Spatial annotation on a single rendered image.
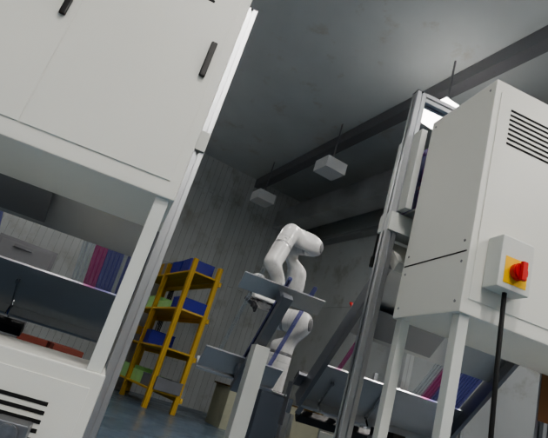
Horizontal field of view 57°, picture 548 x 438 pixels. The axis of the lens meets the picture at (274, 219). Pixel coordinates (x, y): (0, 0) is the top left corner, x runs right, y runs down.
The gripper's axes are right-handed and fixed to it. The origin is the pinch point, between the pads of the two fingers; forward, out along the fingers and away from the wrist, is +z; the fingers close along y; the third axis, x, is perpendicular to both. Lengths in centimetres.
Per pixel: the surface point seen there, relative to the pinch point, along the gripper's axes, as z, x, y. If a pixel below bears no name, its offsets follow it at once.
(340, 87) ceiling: -659, -155, 165
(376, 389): 15, 10, 52
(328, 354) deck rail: 19.5, -0.3, 23.2
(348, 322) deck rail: 22.8, -15.9, 22.8
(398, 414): 13, 18, 68
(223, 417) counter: -539, 419, 194
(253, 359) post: 18.5, 11.9, -2.3
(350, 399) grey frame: 54, -4, 19
